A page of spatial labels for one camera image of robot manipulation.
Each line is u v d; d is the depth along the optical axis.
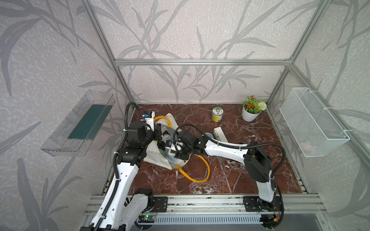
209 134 0.96
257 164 0.48
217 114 1.05
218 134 0.95
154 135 0.65
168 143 0.72
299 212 0.74
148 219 0.72
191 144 0.65
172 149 0.72
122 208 0.42
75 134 0.65
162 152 0.81
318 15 0.73
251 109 0.99
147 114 0.62
